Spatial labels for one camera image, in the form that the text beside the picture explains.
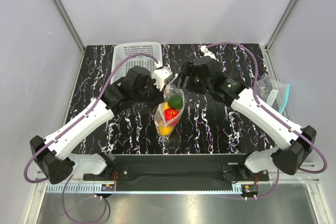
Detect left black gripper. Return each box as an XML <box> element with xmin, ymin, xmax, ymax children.
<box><xmin>133</xmin><ymin>77</ymin><xmax>166</xmax><ymax>110</ymax></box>

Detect clear dotted zip bag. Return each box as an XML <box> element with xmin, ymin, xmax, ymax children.
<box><xmin>154</xmin><ymin>74</ymin><xmax>185</xmax><ymax>138</ymax></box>

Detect green lime fruit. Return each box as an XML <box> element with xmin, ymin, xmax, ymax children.
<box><xmin>167</xmin><ymin>95</ymin><xmax>184</xmax><ymax>110</ymax></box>

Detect red apple fruit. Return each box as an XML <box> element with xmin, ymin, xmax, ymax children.
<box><xmin>164</xmin><ymin>108</ymin><xmax>179</xmax><ymax>121</ymax></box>

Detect yellow orange fruit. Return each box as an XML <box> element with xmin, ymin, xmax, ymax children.
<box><xmin>154</xmin><ymin>120</ymin><xmax>162</xmax><ymax>131</ymax></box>

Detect yellow lemon fruit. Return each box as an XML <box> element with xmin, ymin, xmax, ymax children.
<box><xmin>156</xmin><ymin>125</ymin><xmax>174</xmax><ymax>136</ymax></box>

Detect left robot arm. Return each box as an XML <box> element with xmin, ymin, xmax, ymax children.
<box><xmin>30</xmin><ymin>66</ymin><xmax>172</xmax><ymax>184</ymax></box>

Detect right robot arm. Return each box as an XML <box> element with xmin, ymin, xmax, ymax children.
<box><xmin>177</xmin><ymin>56</ymin><xmax>317</xmax><ymax>180</ymax></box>

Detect spare clear zip bags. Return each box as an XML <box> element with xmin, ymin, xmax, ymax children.
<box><xmin>257</xmin><ymin>73</ymin><xmax>291</xmax><ymax>114</ymax></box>

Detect white perforated plastic basket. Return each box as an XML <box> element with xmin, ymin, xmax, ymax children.
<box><xmin>110</xmin><ymin>41</ymin><xmax>163</xmax><ymax>84</ymax></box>

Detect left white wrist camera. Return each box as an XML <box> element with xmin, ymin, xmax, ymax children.
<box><xmin>152</xmin><ymin>67</ymin><xmax>174</xmax><ymax>91</ymax></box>

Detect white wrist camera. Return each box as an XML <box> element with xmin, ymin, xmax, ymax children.
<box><xmin>199</xmin><ymin>45</ymin><xmax>216</xmax><ymax>60</ymax></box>
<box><xmin>152</xmin><ymin>67</ymin><xmax>174</xmax><ymax>91</ymax></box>

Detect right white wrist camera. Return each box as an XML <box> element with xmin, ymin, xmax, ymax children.
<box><xmin>199</xmin><ymin>45</ymin><xmax>216</xmax><ymax>60</ymax></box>

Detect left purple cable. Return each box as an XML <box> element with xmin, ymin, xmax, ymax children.
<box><xmin>24</xmin><ymin>52</ymin><xmax>162</xmax><ymax>222</ymax></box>

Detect white slotted cable duct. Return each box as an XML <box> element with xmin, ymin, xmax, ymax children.
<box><xmin>46</xmin><ymin>182</ymin><xmax>242</xmax><ymax>195</ymax></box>

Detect right aluminium frame post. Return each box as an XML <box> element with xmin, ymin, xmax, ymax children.
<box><xmin>265</xmin><ymin>0</ymin><xmax>316</xmax><ymax>51</ymax></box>

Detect aluminium frame post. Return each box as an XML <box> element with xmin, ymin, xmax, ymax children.
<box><xmin>52</xmin><ymin>0</ymin><xmax>86</xmax><ymax>52</ymax></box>
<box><xmin>265</xmin><ymin>0</ymin><xmax>316</xmax><ymax>51</ymax></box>

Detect left aluminium frame post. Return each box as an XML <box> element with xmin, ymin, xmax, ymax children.
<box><xmin>52</xmin><ymin>0</ymin><xmax>86</xmax><ymax>52</ymax></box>

